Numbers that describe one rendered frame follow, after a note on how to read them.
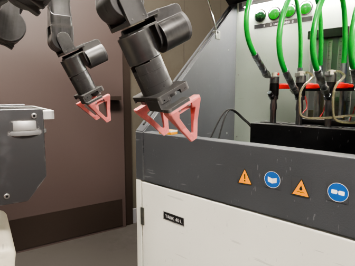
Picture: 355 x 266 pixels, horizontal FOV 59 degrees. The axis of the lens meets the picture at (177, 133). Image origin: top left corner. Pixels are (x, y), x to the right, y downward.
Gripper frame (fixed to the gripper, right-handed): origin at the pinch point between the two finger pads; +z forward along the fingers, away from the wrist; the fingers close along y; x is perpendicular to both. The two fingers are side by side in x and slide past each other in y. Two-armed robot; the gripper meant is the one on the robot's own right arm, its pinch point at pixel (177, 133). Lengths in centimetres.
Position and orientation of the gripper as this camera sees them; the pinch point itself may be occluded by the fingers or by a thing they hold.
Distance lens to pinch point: 59.0
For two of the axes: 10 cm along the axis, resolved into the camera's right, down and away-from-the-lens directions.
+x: -7.5, 5.1, -4.2
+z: 3.8, 8.5, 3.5
